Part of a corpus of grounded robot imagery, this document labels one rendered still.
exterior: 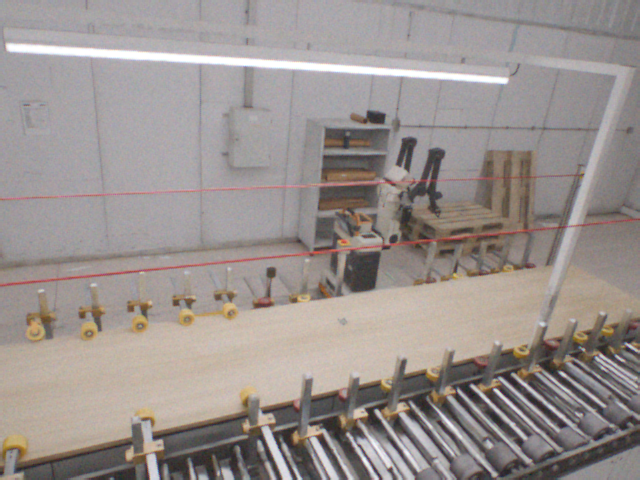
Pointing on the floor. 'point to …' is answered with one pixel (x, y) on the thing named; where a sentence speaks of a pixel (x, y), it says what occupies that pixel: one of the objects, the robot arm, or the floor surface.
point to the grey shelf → (323, 231)
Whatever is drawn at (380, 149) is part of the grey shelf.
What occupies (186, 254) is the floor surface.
